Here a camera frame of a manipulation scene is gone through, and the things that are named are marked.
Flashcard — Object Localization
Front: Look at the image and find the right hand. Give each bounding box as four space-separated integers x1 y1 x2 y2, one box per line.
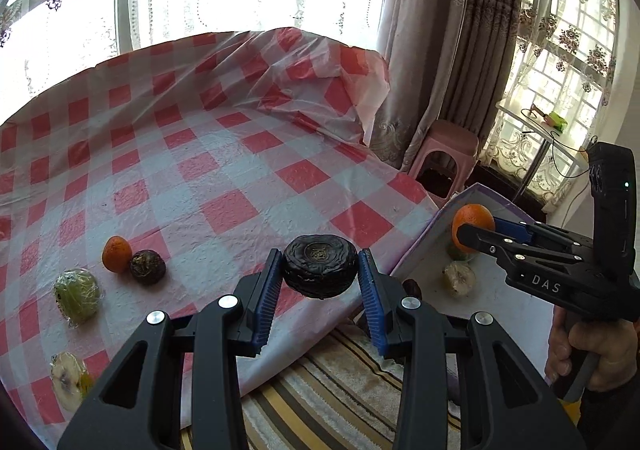
544 305 640 392

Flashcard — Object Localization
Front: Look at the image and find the brown drape curtain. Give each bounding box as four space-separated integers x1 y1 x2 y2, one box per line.
370 0 522 171

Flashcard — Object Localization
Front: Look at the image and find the green fruit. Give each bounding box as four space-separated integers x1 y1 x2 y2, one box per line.
53 268 101 326
446 242 478 262

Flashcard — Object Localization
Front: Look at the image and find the white purple cardboard box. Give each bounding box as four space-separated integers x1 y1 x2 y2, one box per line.
371 183 552 372

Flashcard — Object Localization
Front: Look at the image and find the dark wrinkled round fruit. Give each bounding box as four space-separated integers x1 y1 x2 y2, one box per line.
283 234 359 299

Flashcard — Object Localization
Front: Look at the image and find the halved pale fruit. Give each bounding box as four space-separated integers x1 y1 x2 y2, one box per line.
442 261 476 298
50 352 94 412

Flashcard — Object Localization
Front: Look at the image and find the orange tangerine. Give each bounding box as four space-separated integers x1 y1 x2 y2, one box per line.
102 235 134 274
451 203 497 254

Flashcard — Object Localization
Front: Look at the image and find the striped rug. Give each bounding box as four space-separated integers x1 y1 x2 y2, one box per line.
179 323 464 450

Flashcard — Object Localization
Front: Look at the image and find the pink plastic stool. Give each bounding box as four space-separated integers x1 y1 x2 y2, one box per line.
409 119 480 208

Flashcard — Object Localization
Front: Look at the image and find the small dark dried fruit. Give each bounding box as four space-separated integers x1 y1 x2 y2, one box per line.
129 249 166 286

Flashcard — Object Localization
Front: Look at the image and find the red white checkered tablecloth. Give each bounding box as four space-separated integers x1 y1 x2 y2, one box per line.
1 27 437 448

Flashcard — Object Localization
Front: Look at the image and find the small white side table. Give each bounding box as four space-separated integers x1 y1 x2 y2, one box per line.
487 102 587 203

